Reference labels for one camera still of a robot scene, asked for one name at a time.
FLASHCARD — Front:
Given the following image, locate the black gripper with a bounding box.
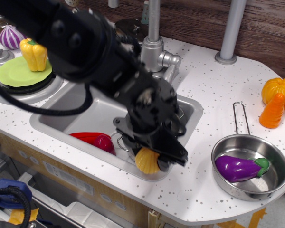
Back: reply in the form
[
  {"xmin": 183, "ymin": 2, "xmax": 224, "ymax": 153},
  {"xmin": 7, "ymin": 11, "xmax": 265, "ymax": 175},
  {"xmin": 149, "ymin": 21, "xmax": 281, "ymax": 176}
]
[{"xmin": 114, "ymin": 79, "xmax": 179, "ymax": 172}]

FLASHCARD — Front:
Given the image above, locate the yellow toy corn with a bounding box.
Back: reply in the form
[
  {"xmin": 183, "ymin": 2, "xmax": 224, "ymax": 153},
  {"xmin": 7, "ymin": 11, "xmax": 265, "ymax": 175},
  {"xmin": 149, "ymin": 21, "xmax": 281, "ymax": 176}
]
[{"xmin": 135, "ymin": 147, "xmax": 160, "ymax": 174}]

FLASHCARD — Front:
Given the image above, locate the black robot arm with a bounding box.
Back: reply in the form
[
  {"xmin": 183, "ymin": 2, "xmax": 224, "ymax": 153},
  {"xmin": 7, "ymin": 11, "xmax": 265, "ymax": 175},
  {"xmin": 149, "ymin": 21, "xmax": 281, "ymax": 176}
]
[{"xmin": 0, "ymin": 0, "xmax": 188, "ymax": 171}]

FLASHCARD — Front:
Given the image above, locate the steel pot in sink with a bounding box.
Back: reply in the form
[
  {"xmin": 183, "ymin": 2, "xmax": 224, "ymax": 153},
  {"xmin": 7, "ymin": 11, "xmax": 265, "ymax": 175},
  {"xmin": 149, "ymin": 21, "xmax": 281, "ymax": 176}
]
[{"xmin": 113, "ymin": 109, "xmax": 188, "ymax": 170}]

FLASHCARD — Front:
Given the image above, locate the grey toy sink basin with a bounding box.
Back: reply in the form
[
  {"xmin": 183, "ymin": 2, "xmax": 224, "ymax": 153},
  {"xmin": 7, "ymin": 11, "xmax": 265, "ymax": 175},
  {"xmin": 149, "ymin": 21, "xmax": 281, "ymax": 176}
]
[{"xmin": 30, "ymin": 83, "xmax": 203, "ymax": 181}]

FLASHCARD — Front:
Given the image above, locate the lidded steel pot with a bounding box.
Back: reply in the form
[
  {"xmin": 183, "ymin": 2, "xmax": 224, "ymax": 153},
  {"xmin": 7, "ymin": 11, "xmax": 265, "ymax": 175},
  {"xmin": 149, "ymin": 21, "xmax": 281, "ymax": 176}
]
[{"xmin": 114, "ymin": 19, "xmax": 148, "ymax": 45}]

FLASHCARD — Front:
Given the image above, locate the red toy pepper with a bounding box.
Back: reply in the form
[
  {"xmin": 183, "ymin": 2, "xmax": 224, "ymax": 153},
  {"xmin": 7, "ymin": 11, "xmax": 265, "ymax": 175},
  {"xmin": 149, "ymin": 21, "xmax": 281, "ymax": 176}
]
[{"xmin": 70, "ymin": 132, "xmax": 116, "ymax": 155}]

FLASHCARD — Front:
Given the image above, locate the purple toy eggplant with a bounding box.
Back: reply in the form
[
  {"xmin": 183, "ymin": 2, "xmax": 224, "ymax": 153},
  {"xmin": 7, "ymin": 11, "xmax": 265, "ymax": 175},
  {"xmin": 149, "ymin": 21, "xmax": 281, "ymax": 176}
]
[{"xmin": 215, "ymin": 155, "xmax": 270, "ymax": 183}]

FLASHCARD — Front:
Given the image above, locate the steel frying pan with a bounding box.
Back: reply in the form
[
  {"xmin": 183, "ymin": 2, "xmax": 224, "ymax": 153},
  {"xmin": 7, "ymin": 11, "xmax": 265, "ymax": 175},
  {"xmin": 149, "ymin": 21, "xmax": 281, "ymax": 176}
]
[{"xmin": 211, "ymin": 102, "xmax": 285, "ymax": 202}]

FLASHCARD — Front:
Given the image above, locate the silver toy faucet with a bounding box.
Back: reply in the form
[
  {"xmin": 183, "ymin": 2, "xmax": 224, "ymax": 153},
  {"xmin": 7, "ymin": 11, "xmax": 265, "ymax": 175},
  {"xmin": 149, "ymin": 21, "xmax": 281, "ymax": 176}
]
[{"xmin": 141, "ymin": 0, "xmax": 181, "ymax": 84}]

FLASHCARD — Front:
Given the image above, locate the grey stove burner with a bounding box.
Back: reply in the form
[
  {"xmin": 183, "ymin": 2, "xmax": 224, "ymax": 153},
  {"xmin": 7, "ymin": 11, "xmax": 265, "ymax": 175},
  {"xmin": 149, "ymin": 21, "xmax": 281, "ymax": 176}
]
[{"xmin": 0, "ymin": 76, "xmax": 63, "ymax": 105}]

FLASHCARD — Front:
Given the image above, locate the grey support pole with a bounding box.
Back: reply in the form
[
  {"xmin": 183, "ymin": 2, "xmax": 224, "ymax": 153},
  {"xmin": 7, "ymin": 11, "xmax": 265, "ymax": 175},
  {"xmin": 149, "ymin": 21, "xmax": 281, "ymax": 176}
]
[{"xmin": 215, "ymin": 0, "xmax": 247, "ymax": 65}]

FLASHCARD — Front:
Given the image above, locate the orange toy carrot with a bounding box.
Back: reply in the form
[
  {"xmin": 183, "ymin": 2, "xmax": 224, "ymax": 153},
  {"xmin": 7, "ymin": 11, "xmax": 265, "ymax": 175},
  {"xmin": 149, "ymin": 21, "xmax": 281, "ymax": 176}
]
[{"xmin": 259, "ymin": 93, "xmax": 285, "ymax": 129}]

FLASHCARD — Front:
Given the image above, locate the orange toy pumpkin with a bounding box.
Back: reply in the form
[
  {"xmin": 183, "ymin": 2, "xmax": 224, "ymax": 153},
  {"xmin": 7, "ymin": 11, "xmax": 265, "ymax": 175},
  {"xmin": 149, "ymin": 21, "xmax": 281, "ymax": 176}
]
[{"xmin": 261, "ymin": 78, "xmax": 285, "ymax": 109}]

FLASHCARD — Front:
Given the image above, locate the blue clamp tool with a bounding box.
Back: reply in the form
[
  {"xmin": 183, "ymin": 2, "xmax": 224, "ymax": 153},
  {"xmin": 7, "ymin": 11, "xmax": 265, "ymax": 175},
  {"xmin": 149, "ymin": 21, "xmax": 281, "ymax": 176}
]
[{"xmin": 0, "ymin": 179, "xmax": 32, "ymax": 209}]

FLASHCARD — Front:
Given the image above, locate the yellow toy bell pepper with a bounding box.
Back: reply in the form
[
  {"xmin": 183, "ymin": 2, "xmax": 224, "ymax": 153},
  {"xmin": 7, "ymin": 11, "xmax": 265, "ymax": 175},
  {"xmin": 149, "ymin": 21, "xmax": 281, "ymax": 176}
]
[{"xmin": 19, "ymin": 38, "xmax": 48, "ymax": 72}]

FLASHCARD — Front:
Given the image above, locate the green toy plate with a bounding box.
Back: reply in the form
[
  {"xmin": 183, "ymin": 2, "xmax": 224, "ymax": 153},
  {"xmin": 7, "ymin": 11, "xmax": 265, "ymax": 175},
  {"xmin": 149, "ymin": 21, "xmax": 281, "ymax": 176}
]
[{"xmin": 0, "ymin": 57, "xmax": 52, "ymax": 87}]

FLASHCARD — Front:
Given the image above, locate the grey stove knob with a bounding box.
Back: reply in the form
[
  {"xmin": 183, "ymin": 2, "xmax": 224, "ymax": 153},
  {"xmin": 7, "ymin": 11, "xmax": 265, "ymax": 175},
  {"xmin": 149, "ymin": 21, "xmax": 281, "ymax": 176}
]
[{"xmin": 0, "ymin": 49, "xmax": 15, "ymax": 66}]

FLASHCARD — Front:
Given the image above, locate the purple striped toy onion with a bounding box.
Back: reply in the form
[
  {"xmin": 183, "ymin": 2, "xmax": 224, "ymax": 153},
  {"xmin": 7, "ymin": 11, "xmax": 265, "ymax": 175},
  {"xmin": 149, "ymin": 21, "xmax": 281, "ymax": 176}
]
[{"xmin": 0, "ymin": 25, "xmax": 27, "ymax": 49}]

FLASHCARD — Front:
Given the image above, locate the black braided cable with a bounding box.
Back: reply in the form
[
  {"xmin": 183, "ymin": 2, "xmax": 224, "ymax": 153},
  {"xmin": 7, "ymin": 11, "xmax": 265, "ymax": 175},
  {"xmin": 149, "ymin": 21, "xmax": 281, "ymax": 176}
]
[{"xmin": 0, "ymin": 71, "xmax": 93, "ymax": 117}]

